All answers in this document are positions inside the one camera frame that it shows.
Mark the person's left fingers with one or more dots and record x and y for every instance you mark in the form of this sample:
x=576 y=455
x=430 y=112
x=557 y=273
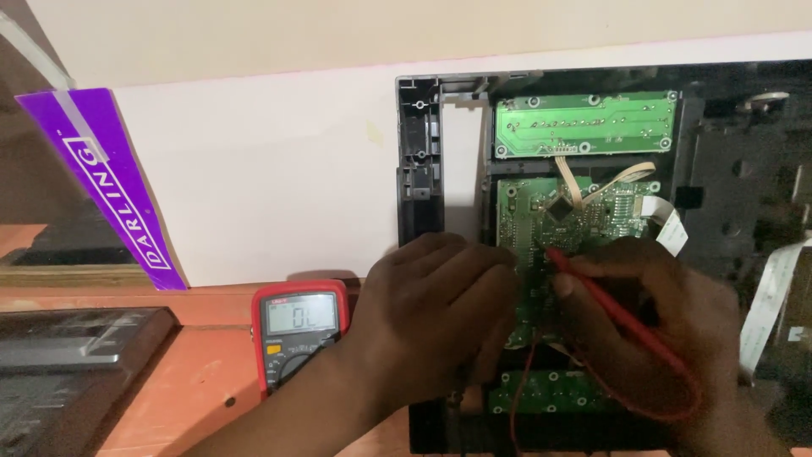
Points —
x=491 y=298

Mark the black grey device cover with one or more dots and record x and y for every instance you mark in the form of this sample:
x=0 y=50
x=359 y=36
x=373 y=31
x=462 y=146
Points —
x=63 y=374

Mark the black open appliance chassis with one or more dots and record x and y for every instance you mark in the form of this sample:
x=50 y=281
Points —
x=723 y=190

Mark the wide green circuit board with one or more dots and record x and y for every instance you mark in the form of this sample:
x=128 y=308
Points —
x=583 y=124

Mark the small green circuit board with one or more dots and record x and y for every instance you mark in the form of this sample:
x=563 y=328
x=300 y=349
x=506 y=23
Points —
x=545 y=390

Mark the round white knob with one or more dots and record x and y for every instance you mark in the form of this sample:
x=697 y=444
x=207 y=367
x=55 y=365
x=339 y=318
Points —
x=764 y=101

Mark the red multimeter probe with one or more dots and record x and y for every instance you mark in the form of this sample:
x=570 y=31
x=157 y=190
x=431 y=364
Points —
x=602 y=304

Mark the purple label strip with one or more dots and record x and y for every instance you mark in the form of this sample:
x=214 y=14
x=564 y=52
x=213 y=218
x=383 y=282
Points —
x=108 y=184

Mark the clear tape strip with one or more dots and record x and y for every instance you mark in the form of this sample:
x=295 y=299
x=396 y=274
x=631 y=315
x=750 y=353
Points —
x=38 y=60

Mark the person's right hand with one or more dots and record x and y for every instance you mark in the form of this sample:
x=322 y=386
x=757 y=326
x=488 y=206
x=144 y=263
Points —
x=685 y=317

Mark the person's left hand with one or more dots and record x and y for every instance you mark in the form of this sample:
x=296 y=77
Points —
x=418 y=317

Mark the green main circuit board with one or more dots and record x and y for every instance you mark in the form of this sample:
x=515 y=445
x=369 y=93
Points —
x=533 y=216

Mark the red digital multimeter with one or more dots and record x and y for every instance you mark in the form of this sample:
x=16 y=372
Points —
x=298 y=330

